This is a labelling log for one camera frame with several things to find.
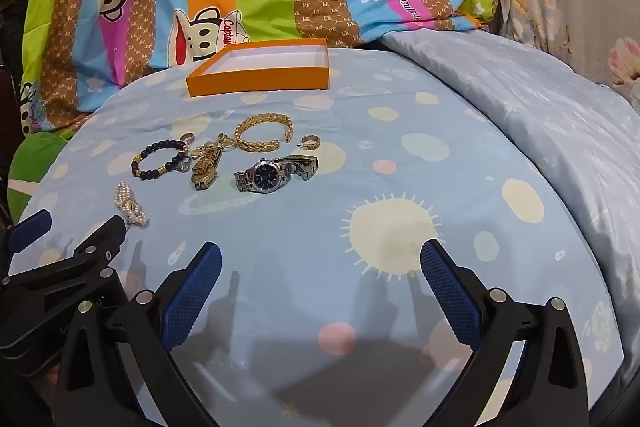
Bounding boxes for green cloth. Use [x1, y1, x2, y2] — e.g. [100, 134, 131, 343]
[10, 134, 68, 218]

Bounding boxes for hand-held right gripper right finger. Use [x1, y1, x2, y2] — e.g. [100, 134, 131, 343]
[420, 239, 591, 427]

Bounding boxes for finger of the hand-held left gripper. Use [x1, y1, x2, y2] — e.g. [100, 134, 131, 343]
[7, 209, 53, 254]
[0, 214, 129, 308]

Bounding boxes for silver wristwatch blue dial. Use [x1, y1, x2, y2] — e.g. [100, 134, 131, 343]
[234, 154, 320, 195]

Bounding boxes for black bead bracelet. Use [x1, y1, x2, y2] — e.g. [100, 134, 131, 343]
[131, 139, 192, 181]

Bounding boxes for orange cardboard box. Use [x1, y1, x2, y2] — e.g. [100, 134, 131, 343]
[186, 39, 331, 98]

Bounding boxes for pearl bracelet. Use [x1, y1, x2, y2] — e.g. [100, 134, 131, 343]
[115, 181, 151, 230]

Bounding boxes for pale blue quilt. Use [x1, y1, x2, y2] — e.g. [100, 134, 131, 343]
[382, 29, 640, 358]

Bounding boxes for gold wristwatch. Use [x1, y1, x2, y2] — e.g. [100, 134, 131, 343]
[189, 133, 238, 192]

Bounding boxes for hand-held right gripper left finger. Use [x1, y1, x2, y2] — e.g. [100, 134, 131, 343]
[55, 241, 223, 427]

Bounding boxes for gold braided bangle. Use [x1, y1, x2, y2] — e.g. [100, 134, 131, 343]
[235, 113, 293, 154]

